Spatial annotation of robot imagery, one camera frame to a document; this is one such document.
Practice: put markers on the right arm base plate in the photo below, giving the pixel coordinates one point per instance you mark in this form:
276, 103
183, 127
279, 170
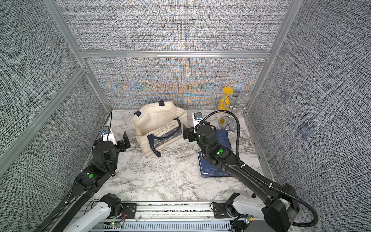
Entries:
220, 211

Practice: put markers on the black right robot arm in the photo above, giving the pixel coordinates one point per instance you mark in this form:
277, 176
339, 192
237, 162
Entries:
281, 203

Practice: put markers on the clear wine glass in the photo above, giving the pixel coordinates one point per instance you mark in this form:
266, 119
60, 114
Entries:
241, 102

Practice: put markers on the yellow wine glass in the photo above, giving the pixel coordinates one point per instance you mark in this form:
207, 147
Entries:
225, 102

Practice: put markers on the aluminium front rail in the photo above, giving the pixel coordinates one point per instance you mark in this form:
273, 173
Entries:
170, 217

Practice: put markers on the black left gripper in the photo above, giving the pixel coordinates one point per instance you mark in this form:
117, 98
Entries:
123, 147

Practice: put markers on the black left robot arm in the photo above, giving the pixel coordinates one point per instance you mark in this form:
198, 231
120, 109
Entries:
102, 166

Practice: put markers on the dark blue book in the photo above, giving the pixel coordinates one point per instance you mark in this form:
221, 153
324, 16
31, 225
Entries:
222, 138

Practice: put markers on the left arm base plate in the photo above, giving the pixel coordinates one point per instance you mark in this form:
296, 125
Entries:
126, 210

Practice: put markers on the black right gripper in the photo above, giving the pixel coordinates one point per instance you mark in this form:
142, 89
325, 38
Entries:
188, 131

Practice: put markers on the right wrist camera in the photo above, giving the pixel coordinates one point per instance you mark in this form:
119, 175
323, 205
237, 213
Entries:
197, 118

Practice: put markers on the cream canvas tote bag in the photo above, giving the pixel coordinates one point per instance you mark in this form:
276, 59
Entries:
158, 125

